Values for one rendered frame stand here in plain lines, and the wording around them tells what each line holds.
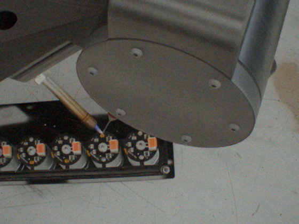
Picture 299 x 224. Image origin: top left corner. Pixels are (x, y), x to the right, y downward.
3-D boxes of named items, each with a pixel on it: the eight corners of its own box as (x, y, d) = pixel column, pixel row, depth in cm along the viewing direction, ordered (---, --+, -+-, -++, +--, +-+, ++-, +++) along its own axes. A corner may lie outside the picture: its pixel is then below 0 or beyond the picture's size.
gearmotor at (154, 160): (128, 144, 54) (123, 129, 49) (158, 142, 54) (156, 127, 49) (130, 173, 53) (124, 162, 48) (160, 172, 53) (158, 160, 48)
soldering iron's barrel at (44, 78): (99, 118, 50) (39, 61, 48) (103, 119, 48) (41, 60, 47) (86, 133, 50) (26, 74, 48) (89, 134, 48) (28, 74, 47)
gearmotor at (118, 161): (94, 146, 54) (85, 132, 49) (123, 144, 54) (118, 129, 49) (95, 175, 54) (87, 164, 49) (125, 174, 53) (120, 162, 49)
